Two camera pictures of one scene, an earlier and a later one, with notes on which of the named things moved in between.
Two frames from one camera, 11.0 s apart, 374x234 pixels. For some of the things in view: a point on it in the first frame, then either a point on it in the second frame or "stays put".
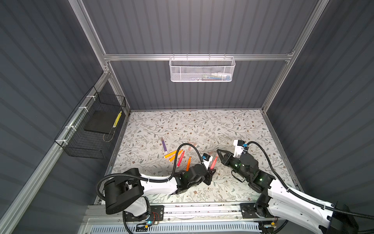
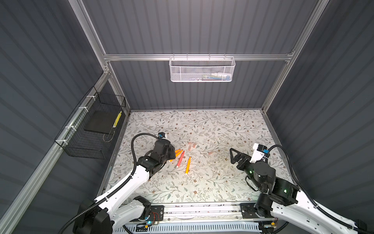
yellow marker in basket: x=117 y=119 stays put
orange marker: x=188 y=164 stays put
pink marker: x=180 y=159 stays put
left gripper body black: x=206 y=178 -> x=170 y=154
